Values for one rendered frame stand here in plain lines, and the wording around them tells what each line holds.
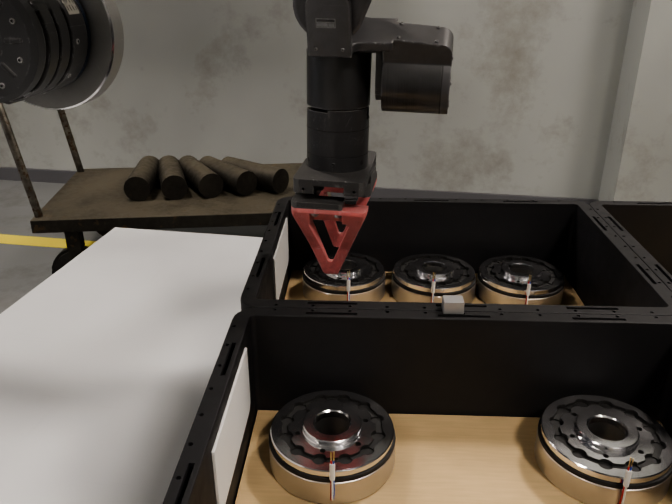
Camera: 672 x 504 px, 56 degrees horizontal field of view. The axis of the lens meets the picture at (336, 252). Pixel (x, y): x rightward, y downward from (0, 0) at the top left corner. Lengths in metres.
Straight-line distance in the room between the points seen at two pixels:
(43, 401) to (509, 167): 2.97
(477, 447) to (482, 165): 3.02
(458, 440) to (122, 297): 0.70
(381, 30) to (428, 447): 0.35
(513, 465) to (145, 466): 0.41
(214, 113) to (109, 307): 2.69
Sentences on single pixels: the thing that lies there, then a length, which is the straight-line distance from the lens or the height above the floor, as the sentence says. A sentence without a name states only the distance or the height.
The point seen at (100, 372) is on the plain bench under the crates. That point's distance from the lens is 0.94.
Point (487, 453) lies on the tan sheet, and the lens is 0.58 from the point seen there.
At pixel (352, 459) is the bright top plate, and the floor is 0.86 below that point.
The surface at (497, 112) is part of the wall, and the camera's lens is 3.47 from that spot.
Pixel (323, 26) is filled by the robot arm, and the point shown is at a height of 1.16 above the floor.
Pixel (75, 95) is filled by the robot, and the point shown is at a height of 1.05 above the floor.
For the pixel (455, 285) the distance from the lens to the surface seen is 0.76.
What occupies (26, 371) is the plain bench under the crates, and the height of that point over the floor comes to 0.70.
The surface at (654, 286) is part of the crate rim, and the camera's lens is 0.67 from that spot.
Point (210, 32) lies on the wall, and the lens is 3.64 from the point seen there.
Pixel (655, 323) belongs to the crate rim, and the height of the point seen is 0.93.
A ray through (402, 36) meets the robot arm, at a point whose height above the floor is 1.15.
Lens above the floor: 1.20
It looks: 24 degrees down
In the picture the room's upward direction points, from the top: straight up
